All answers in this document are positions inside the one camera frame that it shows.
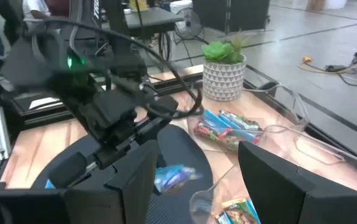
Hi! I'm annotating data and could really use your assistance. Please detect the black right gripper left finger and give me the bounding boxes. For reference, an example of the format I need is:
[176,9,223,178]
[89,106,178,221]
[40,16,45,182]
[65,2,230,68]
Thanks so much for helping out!
[62,139,159,224]

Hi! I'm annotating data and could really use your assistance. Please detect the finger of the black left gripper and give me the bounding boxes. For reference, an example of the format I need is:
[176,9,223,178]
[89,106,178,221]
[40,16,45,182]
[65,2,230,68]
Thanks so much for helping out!
[48,152,88,189]
[134,119,167,147]

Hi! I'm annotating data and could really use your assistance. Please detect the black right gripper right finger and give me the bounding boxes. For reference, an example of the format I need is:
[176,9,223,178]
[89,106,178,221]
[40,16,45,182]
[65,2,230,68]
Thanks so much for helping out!
[238,141,357,224]

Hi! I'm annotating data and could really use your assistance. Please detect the green granola bar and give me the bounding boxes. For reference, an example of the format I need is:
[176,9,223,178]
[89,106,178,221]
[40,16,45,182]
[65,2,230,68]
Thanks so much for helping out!
[221,198,262,224]
[218,110,263,131]

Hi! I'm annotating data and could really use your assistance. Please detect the red ended granola bar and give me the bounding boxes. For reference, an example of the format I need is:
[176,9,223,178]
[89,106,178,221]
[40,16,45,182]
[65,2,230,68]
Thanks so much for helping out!
[193,120,240,152]

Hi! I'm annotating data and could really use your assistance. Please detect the purple oatmeal raisin granola bar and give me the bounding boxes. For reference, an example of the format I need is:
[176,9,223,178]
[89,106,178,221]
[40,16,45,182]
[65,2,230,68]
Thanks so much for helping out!
[154,164,203,194]

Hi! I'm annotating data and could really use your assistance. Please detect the dark round woven placemat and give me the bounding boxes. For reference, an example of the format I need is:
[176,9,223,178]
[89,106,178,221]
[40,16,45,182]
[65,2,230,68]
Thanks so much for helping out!
[30,124,214,224]

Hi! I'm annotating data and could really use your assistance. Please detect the clear plastic bin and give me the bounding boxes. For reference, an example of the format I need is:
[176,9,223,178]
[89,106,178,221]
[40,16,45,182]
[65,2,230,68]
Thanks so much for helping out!
[186,81,310,153]
[189,124,357,224]

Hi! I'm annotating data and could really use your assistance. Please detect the white triangle pattern plant pot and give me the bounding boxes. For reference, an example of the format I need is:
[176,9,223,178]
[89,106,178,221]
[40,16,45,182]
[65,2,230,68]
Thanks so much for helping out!
[202,54,248,102]

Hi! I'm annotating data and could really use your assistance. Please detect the green succulent plant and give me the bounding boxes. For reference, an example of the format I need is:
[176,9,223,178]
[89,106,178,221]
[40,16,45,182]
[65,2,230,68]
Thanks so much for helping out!
[201,32,253,65]

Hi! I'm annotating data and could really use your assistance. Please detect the black table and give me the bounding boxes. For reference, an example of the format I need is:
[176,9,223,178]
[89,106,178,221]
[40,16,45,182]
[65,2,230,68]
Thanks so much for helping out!
[124,6,185,37]

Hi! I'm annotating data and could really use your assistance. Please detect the black floor fan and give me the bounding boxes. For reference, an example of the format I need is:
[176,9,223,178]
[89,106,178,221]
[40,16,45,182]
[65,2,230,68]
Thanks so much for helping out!
[174,7,203,40]

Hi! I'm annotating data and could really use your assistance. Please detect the white bucket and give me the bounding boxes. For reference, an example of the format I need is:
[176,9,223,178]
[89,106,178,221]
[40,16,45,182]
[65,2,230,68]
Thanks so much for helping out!
[169,0,194,15]

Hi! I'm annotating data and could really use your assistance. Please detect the black cabinet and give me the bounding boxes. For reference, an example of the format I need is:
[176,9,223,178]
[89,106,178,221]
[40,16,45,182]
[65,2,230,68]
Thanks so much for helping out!
[192,0,272,32]

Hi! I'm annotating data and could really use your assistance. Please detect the black left camera cable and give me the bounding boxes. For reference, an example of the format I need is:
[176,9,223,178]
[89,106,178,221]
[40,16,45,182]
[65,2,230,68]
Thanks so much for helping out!
[41,18,205,119]

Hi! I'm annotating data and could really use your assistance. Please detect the black floor cable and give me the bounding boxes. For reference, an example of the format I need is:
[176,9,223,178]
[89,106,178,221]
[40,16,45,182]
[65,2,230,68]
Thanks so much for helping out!
[326,63,357,88]

